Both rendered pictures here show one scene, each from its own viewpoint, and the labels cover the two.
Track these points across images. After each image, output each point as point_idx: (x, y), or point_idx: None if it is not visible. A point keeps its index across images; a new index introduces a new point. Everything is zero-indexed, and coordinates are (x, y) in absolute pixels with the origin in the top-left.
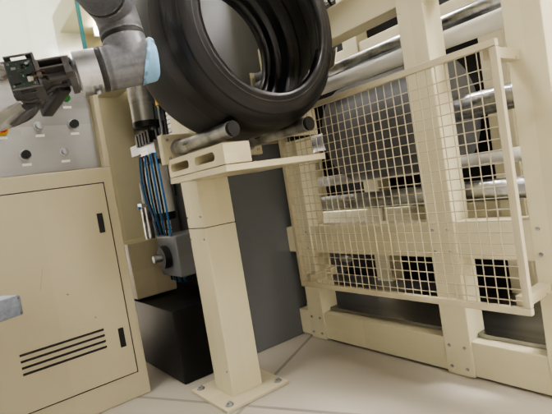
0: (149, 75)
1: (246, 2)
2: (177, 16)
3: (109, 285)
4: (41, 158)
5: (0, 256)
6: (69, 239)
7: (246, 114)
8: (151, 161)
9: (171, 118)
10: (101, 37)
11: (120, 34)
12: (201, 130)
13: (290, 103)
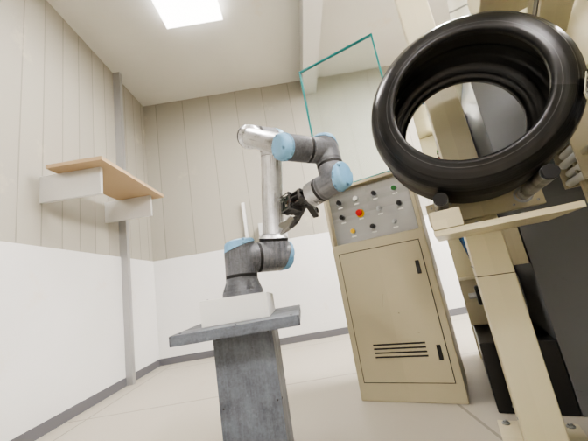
0: (337, 185)
1: (493, 72)
2: (379, 132)
3: (427, 311)
4: (381, 227)
5: (360, 284)
6: (397, 276)
7: (451, 185)
8: None
9: None
10: None
11: (320, 167)
12: None
13: (504, 160)
